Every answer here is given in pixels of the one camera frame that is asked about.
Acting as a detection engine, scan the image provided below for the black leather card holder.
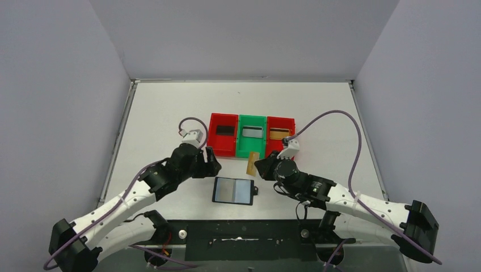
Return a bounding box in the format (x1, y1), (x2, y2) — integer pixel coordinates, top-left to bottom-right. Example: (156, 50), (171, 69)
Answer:
(212, 177), (259, 206)

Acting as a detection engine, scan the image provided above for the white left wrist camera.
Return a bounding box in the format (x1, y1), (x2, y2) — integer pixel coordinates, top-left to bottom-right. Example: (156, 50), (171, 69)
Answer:
(179, 129), (204, 148)

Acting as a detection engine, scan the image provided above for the red plastic bin right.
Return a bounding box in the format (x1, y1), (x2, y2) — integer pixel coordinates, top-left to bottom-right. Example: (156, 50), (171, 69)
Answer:
(265, 116), (296, 157)

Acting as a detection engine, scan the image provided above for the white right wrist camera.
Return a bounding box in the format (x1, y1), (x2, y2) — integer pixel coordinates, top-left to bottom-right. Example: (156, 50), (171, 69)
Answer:
(277, 137), (300, 159)

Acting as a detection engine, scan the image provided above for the red plastic bin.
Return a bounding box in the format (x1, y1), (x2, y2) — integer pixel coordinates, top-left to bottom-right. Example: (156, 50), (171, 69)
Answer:
(207, 113), (239, 157)
(265, 116), (296, 157)

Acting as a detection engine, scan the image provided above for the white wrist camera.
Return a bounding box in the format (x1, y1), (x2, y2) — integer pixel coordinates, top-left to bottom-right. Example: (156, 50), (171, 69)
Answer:
(179, 129), (204, 148)
(277, 137), (300, 159)

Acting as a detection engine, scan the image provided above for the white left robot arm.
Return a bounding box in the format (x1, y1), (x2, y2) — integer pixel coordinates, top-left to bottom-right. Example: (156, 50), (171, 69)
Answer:
(43, 143), (221, 271)

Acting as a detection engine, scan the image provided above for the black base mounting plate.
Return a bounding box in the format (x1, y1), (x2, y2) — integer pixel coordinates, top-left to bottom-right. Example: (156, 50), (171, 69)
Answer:
(140, 219), (342, 261)

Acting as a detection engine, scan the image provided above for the gold VIP card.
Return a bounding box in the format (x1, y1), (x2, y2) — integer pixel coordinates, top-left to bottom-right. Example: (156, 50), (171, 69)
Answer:
(269, 127), (290, 141)

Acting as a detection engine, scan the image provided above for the green plastic bin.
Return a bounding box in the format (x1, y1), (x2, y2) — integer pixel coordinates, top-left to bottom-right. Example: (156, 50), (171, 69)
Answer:
(235, 114), (267, 159)

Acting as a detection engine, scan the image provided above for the black card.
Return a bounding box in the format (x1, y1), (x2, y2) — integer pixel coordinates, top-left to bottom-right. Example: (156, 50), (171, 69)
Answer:
(216, 125), (235, 136)

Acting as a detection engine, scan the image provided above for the silver magnetic stripe card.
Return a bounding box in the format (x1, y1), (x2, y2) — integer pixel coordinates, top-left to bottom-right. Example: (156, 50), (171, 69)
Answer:
(242, 126), (264, 138)

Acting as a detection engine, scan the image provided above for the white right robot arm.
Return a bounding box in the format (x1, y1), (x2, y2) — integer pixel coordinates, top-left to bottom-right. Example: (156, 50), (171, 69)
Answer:
(254, 151), (441, 264)

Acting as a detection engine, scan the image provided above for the red plastic bin left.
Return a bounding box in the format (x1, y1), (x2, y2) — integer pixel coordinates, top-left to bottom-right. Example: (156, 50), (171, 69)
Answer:
(207, 113), (239, 157)

